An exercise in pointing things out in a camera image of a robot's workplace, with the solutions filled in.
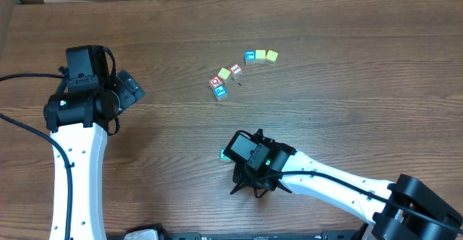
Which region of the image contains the green letter Z block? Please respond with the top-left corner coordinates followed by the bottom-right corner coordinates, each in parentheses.
top-left (219, 148), bottom-right (231, 162)

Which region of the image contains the blue letter P block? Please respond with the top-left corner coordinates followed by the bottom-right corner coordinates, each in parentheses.
top-left (213, 85), bottom-right (228, 101)

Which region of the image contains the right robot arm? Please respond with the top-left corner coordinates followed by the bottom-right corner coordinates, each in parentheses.
top-left (224, 144), bottom-right (462, 239)

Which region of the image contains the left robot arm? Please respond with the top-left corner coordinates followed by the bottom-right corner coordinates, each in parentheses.
top-left (49, 122), bottom-right (109, 240)

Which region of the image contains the red letter Q block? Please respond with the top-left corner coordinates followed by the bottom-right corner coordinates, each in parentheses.
top-left (208, 75), bottom-right (223, 89)

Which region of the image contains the yellow block upper cluster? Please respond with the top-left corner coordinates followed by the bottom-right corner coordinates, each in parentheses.
top-left (217, 68), bottom-right (232, 84)

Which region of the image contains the red letter I block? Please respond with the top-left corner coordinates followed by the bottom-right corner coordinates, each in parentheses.
top-left (229, 64), bottom-right (243, 80)

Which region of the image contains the yellow block top right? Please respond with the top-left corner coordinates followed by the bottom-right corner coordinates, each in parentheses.
top-left (266, 50), bottom-right (279, 66)

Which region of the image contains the blue letter block top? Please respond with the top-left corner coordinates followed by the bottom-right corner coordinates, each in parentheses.
top-left (245, 50), bottom-right (256, 65)

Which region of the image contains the yellow block top middle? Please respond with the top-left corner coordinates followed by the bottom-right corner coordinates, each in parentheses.
top-left (255, 49), bottom-right (266, 64)

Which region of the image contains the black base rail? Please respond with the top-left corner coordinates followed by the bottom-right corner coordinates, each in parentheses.
top-left (102, 223), bottom-right (425, 240)

